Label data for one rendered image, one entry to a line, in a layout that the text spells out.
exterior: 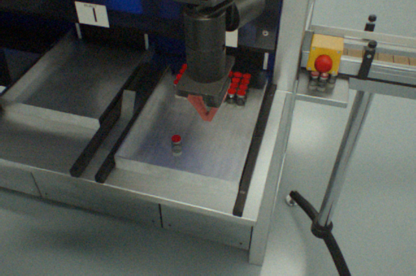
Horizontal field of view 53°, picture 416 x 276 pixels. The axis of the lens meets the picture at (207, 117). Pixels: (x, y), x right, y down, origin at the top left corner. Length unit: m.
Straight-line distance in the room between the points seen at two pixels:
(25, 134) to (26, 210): 1.05
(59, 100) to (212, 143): 0.40
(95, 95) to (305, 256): 1.11
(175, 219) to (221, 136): 0.76
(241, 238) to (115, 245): 0.54
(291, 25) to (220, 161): 0.34
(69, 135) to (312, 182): 1.32
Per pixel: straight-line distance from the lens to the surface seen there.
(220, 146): 0.92
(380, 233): 1.97
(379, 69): 1.16
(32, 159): 0.97
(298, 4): 0.95
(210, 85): 0.60
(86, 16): 1.16
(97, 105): 1.05
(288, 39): 1.00
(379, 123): 2.45
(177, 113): 1.00
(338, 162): 1.45
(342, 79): 1.16
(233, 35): 1.01
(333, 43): 1.01
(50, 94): 1.12
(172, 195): 0.84
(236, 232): 1.61
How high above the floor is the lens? 1.54
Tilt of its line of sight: 42 degrees down
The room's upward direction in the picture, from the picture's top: straight up
